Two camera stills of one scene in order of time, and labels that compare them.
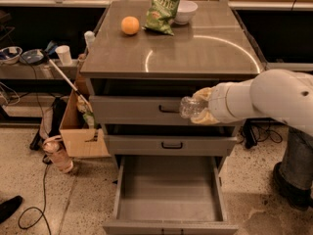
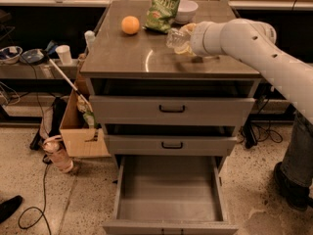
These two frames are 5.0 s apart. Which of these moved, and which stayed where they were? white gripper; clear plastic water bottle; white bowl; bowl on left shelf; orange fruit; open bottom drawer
Moved: white gripper; clear plastic water bottle
Stayed: open bottom drawer; white bowl; orange fruit; bowl on left shelf
